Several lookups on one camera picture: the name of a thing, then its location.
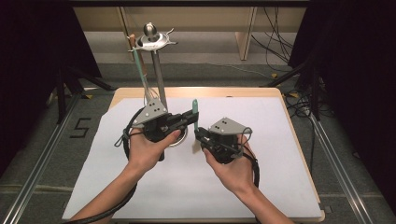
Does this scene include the tangled cables beside table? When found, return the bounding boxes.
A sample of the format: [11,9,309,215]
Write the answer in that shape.
[283,89,332,119]

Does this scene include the black floor cable bundle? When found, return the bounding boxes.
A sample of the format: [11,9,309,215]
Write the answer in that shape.
[250,7,301,73]

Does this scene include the black metal stand legs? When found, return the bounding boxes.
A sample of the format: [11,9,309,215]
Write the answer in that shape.
[55,63,117,125]
[261,59,322,121]

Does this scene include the person's left hand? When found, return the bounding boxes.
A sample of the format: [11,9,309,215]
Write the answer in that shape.
[127,127,181,174]

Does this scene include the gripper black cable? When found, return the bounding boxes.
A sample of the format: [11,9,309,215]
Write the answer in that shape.
[238,126,262,189]
[62,106,148,224]

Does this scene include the white table sheet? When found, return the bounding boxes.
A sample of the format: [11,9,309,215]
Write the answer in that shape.
[62,96,323,220]

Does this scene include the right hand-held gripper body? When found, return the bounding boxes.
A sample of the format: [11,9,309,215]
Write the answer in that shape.
[204,117,250,165]

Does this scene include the light wooden furniture frame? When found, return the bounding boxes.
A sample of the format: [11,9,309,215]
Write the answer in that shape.
[74,6,307,62]

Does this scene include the wooden handle wire whisk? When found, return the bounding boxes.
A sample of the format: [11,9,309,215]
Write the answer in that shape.
[129,33,162,106]

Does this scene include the person's right hand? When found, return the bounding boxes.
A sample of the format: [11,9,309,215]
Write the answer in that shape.
[202,134,258,195]

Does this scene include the metal utensil rack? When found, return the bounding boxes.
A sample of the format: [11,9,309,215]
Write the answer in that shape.
[127,21,190,147]

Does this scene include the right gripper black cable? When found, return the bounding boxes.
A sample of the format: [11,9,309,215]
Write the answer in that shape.
[238,126,262,189]

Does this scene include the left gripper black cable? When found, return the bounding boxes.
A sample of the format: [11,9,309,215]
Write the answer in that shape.
[62,106,148,224]

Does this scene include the black curtain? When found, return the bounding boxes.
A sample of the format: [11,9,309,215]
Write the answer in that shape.
[288,0,396,206]
[0,0,104,176]

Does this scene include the green handle cream spatula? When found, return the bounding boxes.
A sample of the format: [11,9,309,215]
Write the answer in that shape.
[132,47,154,105]

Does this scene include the green handle pastry brush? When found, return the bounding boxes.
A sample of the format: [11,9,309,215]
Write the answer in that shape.
[191,98,203,155]

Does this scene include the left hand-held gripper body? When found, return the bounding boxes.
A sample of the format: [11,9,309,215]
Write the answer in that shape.
[132,98,188,144]

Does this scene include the aluminium floor rail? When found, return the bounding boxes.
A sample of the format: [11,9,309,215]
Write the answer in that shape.
[0,92,82,224]
[307,111,375,224]

